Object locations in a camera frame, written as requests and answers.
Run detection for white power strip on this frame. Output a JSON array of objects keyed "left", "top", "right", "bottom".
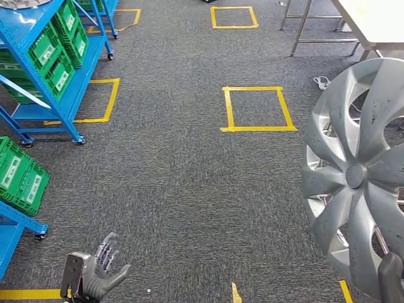
[{"left": 313, "top": 76, "right": 332, "bottom": 92}]

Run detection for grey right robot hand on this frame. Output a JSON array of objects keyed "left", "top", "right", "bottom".
[{"left": 378, "top": 252, "right": 404, "bottom": 303}]

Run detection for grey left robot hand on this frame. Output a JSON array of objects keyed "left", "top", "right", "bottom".
[{"left": 82, "top": 232, "right": 131, "bottom": 302}]

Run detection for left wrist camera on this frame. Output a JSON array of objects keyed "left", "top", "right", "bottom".
[{"left": 60, "top": 252, "right": 91, "bottom": 300}]

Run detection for steel workbench white top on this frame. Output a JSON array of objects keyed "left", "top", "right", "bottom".
[{"left": 279, "top": 0, "right": 404, "bottom": 62}]

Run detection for yellow floor tape strip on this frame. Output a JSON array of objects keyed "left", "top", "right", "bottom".
[{"left": 339, "top": 280, "right": 353, "bottom": 303}]

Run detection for silver wheel hubcap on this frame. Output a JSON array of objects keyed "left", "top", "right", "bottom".
[
  {"left": 300, "top": 57, "right": 404, "bottom": 301},
  {"left": 0, "top": 0, "right": 51, "bottom": 10}
]

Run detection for green plastic crate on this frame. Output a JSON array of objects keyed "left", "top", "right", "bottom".
[
  {"left": 63, "top": 21, "right": 89, "bottom": 70},
  {"left": 0, "top": 58, "right": 76, "bottom": 105},
  {"left": 19, "top": 160, "right": 51, "bottom": 216},
  {"left": 77, "top": 0, "right": 105, "bottom": 13},
  {"left": 0, "top": 136, "right": 32, "bottom": 206},
  {"left": 52, "top": 0, "right": 79, "bottom": 43},
  {"left": 0, "top": 21, "right": 64, "bottom": 85}
]

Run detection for blue metal shelf rack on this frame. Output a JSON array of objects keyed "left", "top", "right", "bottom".
[
  {"left": 0, "top": 0, "right": 119, "bottom": 147},
  {"left": 0, "top": 200, "right": 48, "bottom": 282}
]

